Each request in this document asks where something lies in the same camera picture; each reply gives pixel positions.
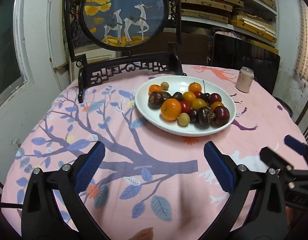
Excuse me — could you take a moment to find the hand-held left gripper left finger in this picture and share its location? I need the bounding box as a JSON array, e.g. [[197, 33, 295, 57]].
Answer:
[[20, 141, 106, 240]]

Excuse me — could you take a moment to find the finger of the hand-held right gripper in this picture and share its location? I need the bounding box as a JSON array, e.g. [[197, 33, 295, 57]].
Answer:
[[284, 135, 308, 157], [260, 147, 294, 173]]

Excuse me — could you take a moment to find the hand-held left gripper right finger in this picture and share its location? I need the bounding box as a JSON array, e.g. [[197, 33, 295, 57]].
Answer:
[[203, 141, 288, 240]]

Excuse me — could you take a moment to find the large dark red plum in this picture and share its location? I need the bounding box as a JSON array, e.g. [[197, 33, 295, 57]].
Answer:
[[213, 106, 230, 126]]

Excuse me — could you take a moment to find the small dark plum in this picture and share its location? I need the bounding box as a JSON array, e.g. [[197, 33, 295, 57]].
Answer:
[[188, 109, 199, 123]]

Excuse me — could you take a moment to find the white ceramic plate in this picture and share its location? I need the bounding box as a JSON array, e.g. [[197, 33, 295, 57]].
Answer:
[[135, 75, 237, 137]]

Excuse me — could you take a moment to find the dark cherry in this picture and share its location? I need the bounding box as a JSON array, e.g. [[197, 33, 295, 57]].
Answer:
[[200, 80, 211, 103]]

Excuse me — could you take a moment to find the large orange mandarin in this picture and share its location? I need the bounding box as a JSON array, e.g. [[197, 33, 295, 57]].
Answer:
[[161, 98, 182, 121]]

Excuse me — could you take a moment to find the yellow orange tomato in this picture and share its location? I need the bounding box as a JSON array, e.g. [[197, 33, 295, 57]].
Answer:
[[182, 91, 197, 103]]

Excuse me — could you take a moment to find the person's left hand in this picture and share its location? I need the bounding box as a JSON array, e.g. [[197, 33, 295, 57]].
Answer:
[[132, 227, 154, 240]]

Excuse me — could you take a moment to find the dark wooden chair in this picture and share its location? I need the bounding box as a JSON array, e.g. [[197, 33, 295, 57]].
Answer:
[[295, 94, 308, 145]]

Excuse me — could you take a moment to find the pink floral tablecloth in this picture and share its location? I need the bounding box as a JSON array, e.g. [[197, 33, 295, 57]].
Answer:
[[0, 64, 308, 240]]

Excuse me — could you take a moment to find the pink drink can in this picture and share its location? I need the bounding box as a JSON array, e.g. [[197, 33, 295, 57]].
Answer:
[[235, 67, 255, 93]]

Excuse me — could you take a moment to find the black monitor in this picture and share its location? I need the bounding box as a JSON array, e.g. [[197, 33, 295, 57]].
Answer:
[[211, 32, 280, 98]]

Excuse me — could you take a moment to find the beige cabinet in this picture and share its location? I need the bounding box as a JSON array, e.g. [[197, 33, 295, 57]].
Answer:
[[70, 47, 122, 64]]

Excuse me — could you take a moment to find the stack of yellow flat boxes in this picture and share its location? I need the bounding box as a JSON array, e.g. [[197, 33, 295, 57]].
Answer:
[[230, 11, 278, 47]]

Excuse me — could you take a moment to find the window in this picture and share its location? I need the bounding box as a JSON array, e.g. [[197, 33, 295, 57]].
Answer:
[[0, 0, 32, 105]]

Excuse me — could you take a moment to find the round deer screen black stand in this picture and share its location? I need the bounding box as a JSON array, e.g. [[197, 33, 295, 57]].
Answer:
[[63, 0, 187, 103]]

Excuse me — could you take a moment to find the stack of bamboo boxes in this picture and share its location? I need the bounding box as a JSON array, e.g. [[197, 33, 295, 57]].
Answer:
[[180, 0, 274, 24]]

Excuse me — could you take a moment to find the white wall shelf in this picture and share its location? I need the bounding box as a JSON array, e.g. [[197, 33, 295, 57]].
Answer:
[[180, 0, 279, 48]]

